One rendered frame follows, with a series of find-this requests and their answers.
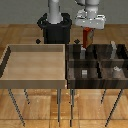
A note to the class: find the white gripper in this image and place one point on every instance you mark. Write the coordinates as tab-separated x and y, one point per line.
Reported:
90	21

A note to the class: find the thin metal bin leg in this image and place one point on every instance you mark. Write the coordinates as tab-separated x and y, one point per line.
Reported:
16	106
59	105
103	96
72	106
26	96
113	107

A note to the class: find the dark wooden compartment bin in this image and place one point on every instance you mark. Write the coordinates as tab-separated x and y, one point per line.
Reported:
96	66

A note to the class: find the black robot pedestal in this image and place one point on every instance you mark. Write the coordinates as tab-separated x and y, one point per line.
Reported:
56	31

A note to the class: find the red cereal box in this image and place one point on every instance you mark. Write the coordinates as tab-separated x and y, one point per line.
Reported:
88	37

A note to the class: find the grey milk carton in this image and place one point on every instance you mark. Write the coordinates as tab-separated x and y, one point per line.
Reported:
82	53

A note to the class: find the small pale object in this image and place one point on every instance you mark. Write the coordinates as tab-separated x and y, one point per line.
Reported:
116	69

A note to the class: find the small grey block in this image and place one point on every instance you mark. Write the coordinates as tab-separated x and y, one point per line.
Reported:
84	73

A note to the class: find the light wooden bin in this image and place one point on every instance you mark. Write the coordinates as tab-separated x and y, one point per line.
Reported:
33	63

